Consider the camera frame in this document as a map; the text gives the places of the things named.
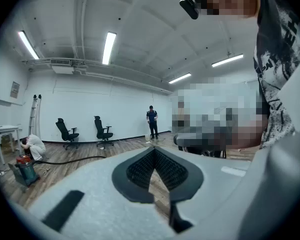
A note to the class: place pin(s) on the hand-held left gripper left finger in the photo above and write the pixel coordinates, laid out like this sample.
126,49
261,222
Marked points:
102,209

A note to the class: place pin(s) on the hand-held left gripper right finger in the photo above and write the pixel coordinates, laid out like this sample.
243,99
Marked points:
215,184

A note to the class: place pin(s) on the red and green vacuum canister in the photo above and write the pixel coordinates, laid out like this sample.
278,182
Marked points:
27,171

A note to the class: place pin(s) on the black office chair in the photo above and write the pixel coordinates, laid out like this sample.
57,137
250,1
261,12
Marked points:
103,131
66,134

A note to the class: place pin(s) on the translucent bucket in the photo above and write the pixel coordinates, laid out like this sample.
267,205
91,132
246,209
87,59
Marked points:
147,136

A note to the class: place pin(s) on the ceiling tube light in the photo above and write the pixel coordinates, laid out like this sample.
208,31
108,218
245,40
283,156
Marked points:
180,78
227,60
108,47
27,45

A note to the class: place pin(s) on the aluminium ladder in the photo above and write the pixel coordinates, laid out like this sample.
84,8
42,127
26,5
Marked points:
35,114

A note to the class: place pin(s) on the brown cardboard box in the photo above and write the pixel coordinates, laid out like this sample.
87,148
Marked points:
7,140

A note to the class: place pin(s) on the white table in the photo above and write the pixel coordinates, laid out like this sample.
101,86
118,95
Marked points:
3,128

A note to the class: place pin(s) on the person's black printed t-shirt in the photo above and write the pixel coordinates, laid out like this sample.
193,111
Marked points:
277,71

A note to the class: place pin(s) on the white air conditioner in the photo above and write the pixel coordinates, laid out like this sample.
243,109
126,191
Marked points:
62,67

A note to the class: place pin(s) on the wall poster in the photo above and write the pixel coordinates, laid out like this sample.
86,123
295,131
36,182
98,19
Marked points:
15,89

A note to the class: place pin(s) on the black head-mounted camera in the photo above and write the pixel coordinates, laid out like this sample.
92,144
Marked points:
190,6

